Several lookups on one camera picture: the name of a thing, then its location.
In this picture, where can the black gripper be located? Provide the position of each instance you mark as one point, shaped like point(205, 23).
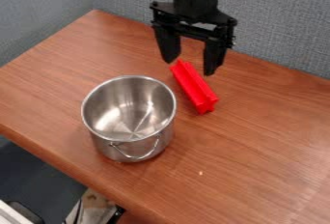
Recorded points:
point(195, 19)

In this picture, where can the red plastic block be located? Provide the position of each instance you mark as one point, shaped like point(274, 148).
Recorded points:
point(194, 86)

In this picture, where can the stainless steel pot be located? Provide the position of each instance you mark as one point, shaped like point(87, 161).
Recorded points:
point(127, 113)

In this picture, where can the beige object under table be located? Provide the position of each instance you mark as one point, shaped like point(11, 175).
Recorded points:
point(94, 210)

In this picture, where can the white object at corner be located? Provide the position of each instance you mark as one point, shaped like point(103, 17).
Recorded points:
point(10, 216)

